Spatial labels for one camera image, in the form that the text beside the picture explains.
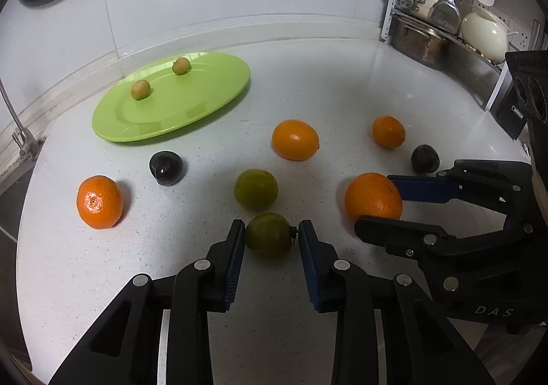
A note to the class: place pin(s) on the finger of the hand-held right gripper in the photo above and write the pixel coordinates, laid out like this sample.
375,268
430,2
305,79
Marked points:
398,234
424,189

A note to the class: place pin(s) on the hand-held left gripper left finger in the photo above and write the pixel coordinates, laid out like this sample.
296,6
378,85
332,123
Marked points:
233,265

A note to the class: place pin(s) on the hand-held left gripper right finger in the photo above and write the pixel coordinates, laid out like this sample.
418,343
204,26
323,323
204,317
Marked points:
309,265

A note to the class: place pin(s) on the dark plum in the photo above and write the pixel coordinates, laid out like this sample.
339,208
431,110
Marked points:
167,169
424,159

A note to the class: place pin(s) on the large orange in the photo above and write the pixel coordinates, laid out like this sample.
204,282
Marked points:
370,201

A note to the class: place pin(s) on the green lime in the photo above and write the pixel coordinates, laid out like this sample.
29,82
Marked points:
267,236
255,189

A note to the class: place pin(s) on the small orange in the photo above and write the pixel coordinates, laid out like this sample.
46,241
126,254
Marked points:
388,132

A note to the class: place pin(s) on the green plate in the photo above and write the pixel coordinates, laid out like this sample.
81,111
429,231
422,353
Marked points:
192,87

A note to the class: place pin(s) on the black box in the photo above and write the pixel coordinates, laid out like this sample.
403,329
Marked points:
507,115

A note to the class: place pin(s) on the steel cooking pot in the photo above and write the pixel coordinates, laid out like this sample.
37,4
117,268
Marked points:
421,40

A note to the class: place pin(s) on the cream ceramic pot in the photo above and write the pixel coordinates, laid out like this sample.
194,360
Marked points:
483,36

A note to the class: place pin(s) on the metal corner rack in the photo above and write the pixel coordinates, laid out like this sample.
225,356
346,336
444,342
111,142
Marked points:
387,19

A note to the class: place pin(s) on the small brown longan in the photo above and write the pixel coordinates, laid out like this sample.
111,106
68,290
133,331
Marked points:
140,90
181,66

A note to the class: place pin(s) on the steel sink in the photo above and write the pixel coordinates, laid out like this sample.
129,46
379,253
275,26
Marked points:
8,213

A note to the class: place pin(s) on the thin steel faucet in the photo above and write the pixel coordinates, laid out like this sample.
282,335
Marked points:
23,145

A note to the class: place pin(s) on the white wall outlet strip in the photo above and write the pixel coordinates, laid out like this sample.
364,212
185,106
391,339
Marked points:
520,31

